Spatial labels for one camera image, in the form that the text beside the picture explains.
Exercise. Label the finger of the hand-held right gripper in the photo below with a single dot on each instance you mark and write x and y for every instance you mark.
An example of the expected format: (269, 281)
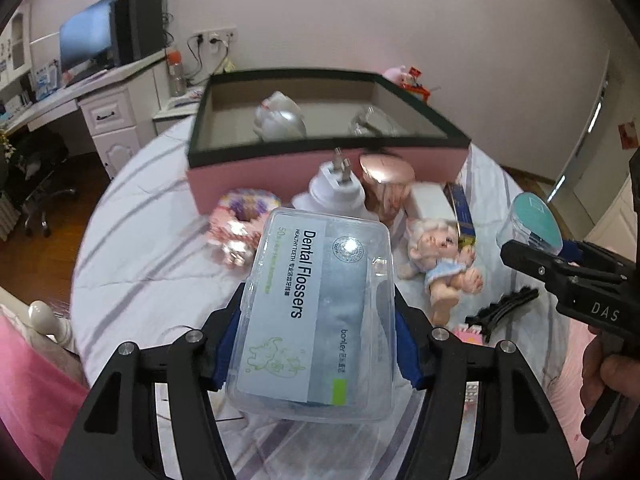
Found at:
(535, 262)
(572, 254)

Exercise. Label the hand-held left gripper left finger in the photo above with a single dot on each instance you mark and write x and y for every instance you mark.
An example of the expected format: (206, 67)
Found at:
(227, 355)

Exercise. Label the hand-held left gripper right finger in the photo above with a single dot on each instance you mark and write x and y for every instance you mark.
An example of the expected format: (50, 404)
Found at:
(407, 355)

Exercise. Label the clear jar with teal lid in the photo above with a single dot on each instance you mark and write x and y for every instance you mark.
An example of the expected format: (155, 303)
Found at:
(530, 215)

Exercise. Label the narrow blue box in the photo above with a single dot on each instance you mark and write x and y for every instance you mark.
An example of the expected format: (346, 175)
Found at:
(462, 210)

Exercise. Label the clear plastic floss box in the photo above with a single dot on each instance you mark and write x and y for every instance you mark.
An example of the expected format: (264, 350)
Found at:
(310, 310)

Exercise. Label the small doll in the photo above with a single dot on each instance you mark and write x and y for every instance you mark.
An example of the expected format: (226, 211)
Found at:
(440, 260)

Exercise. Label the small white box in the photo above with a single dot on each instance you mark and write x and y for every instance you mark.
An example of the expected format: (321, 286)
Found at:
(430, 200)

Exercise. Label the pink building block toy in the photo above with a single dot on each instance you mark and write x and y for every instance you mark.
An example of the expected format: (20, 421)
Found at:
(235, 230)

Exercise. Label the rose gold compact case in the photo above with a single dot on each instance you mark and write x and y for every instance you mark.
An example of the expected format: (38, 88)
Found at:
(385, 170)

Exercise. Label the white plug device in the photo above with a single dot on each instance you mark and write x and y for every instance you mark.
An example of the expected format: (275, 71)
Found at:
(330, 190)

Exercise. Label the pink storage box green rim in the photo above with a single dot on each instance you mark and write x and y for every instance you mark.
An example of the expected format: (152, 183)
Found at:
(300, 175)

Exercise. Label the person's right hand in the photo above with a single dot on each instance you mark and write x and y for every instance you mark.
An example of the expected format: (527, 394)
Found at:
(595, 365)

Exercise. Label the black hair clip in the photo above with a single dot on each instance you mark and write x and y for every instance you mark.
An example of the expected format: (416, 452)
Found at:
(500, 307)

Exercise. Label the small pink toy block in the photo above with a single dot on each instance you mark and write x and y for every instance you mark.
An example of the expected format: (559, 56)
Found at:
(467, 334)

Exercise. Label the small studded pink block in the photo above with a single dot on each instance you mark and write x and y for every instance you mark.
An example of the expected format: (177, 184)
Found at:
(471, 397)

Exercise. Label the white door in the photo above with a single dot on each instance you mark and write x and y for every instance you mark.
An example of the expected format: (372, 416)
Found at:
(590, 135)

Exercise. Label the white bedpost knob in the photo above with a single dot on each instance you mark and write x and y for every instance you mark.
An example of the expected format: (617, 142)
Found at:
(42, 317)

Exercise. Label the pink blanket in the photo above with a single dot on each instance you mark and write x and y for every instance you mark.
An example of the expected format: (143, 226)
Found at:
(35, 400)

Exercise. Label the red toy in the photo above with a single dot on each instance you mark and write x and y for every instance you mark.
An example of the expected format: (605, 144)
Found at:
(417, 87)

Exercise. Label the clear plastic item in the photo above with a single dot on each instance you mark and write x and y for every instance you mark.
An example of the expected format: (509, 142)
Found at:
(372, 122)

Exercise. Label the pink plush toy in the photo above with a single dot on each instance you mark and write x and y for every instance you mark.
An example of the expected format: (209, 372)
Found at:
(395, 75)

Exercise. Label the pearl white figurine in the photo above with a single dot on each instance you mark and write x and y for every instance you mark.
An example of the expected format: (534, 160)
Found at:
(277, 117)

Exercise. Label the white nightstand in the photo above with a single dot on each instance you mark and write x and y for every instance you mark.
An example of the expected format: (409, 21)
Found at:
(172, 110)

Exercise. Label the white drawer cabinet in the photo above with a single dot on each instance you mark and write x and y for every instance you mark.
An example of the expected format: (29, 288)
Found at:
(115, 130)

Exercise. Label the white radiator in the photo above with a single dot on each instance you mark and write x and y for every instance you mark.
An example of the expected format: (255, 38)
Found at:
(7, 217)

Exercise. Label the black office chair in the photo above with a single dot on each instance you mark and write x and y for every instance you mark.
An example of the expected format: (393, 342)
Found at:
(40, 170)

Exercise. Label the clear bottle with orange cap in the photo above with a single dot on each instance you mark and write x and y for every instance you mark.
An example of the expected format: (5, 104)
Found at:
(176, 75)

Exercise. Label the white desk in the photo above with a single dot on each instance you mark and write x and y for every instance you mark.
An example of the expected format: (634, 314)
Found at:
(75, 92)

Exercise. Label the blue and white desk boxes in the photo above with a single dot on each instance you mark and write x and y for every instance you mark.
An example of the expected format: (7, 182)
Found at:
(47, 80)

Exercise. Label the black computer tower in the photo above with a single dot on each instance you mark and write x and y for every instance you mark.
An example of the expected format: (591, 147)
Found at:
(140, 30)

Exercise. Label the black computer monitor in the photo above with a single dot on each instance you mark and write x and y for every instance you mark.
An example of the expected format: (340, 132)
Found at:
(85, 35)

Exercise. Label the white hutch cabinet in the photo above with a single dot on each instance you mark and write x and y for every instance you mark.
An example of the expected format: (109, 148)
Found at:
(15, 45)

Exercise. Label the white wall outlet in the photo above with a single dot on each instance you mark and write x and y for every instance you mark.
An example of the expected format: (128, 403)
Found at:
(215, 37)

